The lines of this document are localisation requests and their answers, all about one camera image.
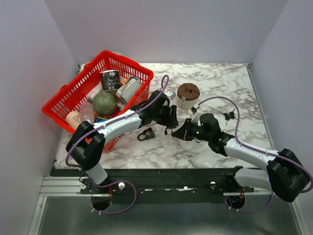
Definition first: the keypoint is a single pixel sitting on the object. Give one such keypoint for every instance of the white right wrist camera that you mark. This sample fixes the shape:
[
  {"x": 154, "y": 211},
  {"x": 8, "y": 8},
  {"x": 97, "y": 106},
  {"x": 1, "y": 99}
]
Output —
[{"x": 196, "y": 113}]

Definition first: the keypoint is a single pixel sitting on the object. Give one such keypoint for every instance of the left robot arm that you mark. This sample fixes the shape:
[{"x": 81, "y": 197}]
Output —
[{"x": 88, "y": 141}]

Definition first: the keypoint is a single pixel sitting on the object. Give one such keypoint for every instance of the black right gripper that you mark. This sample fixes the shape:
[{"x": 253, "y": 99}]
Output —
[{"x": 184, "y": 132}]

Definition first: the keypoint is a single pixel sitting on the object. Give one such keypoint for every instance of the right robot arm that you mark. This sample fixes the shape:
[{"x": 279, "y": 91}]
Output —
[{"x": 280, "y": 172}]

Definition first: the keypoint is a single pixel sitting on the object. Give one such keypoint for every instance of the dark printed can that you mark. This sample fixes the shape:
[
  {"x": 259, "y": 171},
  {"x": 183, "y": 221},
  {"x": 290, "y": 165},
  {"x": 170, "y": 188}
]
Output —
[{"x": 110, "y": 80}]

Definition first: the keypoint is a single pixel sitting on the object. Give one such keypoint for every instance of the white small box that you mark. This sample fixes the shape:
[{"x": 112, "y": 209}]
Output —
[{"x": 94, "y": 91}]

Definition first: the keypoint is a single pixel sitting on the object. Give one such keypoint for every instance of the brown wrapped paper roll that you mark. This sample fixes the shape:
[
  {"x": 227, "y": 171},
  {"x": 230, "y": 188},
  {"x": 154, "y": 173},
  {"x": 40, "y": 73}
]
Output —
[{"x": 187, "y": 96}]

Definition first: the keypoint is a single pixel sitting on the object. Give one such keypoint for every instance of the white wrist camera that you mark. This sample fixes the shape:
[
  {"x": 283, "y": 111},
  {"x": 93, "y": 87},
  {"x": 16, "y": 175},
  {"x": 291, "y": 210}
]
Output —
[
  {"x": 170, "y": 95},
  {"x": 196, "y": 113}
]

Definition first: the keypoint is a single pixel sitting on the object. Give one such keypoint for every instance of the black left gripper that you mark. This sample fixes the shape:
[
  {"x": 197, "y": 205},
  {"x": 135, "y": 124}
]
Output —
[{"x": 174, "y": 121}]

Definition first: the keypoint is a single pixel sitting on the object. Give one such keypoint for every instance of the green glitter ball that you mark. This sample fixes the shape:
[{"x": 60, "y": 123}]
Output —
[{"x": 104, "y": 103}]

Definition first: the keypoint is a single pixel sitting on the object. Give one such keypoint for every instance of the red plastic basket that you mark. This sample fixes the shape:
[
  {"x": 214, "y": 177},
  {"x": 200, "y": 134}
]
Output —
[{"x": 70, "y": 96}]

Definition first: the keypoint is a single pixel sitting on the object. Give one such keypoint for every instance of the silver grey can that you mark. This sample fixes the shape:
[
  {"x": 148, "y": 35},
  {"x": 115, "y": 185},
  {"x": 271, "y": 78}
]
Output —
[{"x": 128, "y": 89}]

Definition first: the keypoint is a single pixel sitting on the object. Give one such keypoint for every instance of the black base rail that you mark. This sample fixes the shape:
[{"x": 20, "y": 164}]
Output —
[{"x": 167, "y": 186}]

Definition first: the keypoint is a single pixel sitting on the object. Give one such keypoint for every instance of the clear plastic bottle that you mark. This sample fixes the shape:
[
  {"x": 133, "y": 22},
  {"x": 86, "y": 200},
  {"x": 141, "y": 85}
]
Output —
[{"x": 86, "y": 112}]

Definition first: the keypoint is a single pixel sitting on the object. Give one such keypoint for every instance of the black Kaijing padlock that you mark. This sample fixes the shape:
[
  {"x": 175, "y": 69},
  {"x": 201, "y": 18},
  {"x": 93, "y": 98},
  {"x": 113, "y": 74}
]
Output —
[{"x": 146, "y": 135}]

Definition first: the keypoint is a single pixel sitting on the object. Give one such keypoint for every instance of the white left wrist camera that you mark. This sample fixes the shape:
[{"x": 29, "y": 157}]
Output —
[{"x": 170, "y": 95}]

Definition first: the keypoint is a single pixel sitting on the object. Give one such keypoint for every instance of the black headed key bunch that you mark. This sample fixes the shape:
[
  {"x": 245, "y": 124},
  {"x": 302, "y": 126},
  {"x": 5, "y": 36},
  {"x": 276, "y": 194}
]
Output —
[{"x": 229, "y": 116}]

